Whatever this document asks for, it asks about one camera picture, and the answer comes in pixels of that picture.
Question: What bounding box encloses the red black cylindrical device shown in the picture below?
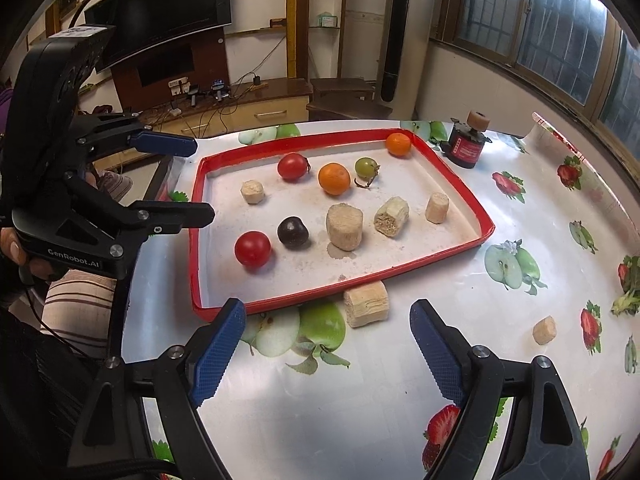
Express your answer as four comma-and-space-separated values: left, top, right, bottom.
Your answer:
439, 110, 491, 169

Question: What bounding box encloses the dark purple tomato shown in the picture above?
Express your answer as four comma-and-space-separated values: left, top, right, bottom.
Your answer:
277, 217, 309, 249

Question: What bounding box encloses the small red tomato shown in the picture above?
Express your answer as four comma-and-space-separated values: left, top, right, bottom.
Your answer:
277, 153, 310, 182

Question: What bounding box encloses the tall air conditioner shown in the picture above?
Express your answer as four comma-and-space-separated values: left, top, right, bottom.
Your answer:
375, 0, 435, 120

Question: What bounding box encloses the left hand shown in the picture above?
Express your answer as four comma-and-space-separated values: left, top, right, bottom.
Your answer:
1, 228, 54, 281

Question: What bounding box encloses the orange tangerine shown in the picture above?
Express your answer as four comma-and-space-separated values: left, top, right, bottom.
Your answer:
385, 132, 412, 157
318, 162, 352, 196

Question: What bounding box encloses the wooden tv cabinet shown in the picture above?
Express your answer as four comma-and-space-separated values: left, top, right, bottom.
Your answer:
82, 29, 312, 138

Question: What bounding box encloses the red rimmed white tray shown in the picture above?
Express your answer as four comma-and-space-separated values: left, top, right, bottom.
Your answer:
190, 129, 495, 320

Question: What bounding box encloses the large beige cylinder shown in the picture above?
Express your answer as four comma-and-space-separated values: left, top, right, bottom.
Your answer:
373, 196, 409, 238
326, 203, 363, 252

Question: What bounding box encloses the round beige cork piece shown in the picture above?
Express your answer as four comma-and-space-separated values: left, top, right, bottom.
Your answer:
241, 180, 265, 205

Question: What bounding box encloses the green tomato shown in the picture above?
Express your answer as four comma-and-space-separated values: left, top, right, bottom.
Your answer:
355, 157, 380, 188

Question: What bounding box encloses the large red tomato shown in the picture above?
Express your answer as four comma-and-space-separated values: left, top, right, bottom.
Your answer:
234, 231, 271, 269

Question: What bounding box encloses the black television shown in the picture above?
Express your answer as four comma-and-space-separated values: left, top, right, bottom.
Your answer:
85, 0, 231, 72

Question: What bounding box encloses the beige block on tray rim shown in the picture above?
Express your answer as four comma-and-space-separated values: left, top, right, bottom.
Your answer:
343, 281, 390, 328

